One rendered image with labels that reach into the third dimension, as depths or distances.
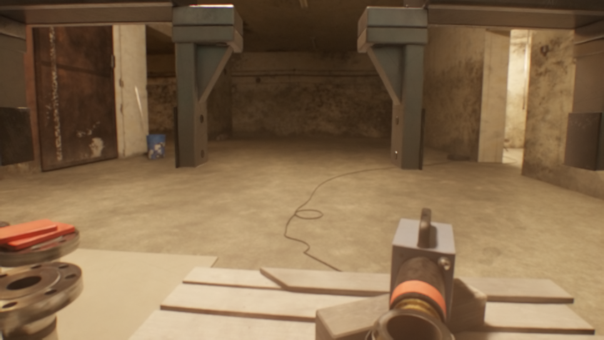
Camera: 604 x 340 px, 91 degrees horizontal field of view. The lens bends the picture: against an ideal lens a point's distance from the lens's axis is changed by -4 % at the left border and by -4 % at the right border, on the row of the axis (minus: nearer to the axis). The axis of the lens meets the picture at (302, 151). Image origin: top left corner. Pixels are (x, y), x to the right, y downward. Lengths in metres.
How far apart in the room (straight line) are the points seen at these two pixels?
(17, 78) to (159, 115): 12.26
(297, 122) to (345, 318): 10.25
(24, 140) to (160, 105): 12.25
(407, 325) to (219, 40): 0.49
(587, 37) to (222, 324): 0.90
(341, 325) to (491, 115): 5.28
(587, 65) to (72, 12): 0.35
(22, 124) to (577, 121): 0.40
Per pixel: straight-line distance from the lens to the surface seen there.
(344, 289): 1.05
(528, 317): 1.14
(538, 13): 0.26
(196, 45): 0.22
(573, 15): 0.28
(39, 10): 0.27
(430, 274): 0.72
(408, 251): 0.78
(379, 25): 0.21
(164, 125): 12.46
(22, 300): 1.03
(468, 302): 0.96
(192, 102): 0.21
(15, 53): 0.30
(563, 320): 1.18
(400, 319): 0.55
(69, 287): 1.03
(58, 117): 4.99
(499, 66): 5.92
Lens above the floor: 0.69
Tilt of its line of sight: 6 degrees down
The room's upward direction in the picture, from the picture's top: straight up
